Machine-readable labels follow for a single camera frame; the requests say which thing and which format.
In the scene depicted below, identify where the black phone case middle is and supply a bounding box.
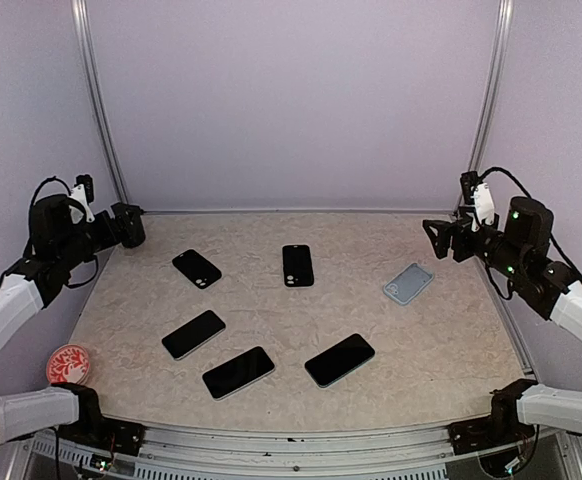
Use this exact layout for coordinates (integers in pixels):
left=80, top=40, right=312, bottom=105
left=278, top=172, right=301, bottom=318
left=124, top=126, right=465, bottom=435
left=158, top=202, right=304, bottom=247
left=282, top=245, right=314, bottom=288

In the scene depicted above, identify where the black phone case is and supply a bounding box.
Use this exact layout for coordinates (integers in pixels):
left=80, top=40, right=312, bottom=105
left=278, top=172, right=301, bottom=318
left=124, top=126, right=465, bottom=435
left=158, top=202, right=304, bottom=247
left=282, top=245, right=314, bottom=288
left=172, top=249, right=222, bottom=289

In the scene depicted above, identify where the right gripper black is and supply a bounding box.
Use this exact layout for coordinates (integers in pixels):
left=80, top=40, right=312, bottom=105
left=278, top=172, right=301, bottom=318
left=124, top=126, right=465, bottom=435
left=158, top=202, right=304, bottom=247
left=425, top=205, right=527, bottom=280

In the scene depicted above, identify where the red patterned round coaster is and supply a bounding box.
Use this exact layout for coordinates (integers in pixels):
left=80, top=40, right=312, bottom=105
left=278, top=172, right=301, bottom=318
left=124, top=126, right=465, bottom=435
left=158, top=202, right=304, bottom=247
left=46, top=344, right=90, bottom=385

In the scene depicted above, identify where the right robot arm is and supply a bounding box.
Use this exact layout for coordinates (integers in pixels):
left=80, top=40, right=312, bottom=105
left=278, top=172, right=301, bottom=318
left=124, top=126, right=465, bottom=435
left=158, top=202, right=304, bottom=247
left=422, top=196, right=582, bottom=444

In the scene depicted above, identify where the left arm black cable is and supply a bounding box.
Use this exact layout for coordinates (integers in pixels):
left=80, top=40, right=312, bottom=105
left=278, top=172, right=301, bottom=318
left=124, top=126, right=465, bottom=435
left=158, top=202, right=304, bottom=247
left=29, top=175, right=75, bottom=211

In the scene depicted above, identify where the black phone lower middle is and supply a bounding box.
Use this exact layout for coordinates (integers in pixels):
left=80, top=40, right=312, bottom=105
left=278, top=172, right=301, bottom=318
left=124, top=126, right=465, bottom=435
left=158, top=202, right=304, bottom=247
left=202, top=346, right=275, bottom=400

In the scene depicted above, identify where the left aluminium frame post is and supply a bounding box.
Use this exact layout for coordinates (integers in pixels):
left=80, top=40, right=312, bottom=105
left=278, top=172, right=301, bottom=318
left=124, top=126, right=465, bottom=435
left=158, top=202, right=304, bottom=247
left=71, top=0, right=129, bottom=203

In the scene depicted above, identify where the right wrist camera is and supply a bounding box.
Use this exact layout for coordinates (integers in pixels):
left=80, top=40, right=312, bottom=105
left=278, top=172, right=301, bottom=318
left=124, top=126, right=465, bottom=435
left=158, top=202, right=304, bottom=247
left=460, top=171, right=498, bottom=232

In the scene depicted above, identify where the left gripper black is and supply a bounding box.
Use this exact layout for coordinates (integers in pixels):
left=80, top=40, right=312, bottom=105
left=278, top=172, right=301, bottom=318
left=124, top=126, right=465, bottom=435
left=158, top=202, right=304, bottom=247
left=57, top=201, right=140, bottom=268

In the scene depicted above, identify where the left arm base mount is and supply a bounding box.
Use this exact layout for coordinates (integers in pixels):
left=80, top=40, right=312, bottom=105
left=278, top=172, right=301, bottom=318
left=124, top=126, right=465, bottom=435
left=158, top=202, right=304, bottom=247
left=59, top=417, right=146, bottom=457

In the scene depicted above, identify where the black phone teal edge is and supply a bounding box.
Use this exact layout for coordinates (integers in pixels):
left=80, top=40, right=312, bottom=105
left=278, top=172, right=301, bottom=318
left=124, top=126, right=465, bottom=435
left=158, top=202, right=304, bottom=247
left=304, top=333, right=375, bottom=388

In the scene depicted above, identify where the black phone case left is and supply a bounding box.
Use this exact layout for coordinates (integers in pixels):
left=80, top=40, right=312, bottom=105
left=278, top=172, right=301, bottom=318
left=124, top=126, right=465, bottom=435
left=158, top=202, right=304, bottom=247
left=172, top=249, right=222, bottom=289

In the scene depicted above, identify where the light blue phone case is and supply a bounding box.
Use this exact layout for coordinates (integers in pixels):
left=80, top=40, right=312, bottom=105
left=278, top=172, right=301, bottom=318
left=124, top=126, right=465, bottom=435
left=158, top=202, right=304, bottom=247
left=383, top=263, right=434, bottom=306

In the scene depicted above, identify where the front aluminium rail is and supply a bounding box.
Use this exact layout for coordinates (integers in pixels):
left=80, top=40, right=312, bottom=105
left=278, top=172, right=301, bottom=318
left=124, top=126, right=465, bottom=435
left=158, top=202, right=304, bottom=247
left=5, top=424, right=582, bottom=480

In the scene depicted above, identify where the aluminium frame post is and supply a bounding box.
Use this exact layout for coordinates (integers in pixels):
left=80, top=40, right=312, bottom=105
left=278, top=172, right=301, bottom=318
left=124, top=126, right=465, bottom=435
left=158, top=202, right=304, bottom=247
left=71, top=0, right=129, bottom=203
left=458, top=0, right=515, bottom=214

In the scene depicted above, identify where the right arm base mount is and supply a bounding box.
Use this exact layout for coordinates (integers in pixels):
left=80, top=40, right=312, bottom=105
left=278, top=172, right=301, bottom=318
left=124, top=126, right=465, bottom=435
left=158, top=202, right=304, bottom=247
left=447, top=416, right=535, bottom=456

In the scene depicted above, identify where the black phone upper left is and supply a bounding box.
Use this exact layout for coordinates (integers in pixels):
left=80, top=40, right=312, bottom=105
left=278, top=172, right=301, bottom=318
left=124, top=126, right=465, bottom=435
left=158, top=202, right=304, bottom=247
left=161, top=310, right=226, bottom=360

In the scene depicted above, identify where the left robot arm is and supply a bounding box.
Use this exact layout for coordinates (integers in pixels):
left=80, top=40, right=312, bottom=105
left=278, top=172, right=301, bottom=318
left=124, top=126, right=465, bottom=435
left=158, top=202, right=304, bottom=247
left=0, top=194, right=146, bottom=445

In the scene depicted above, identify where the right aluminium frame post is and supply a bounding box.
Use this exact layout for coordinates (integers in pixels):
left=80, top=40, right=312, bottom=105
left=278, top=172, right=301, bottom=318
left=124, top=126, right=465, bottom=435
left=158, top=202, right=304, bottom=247
left=458, top=0, right=515, bottom=214

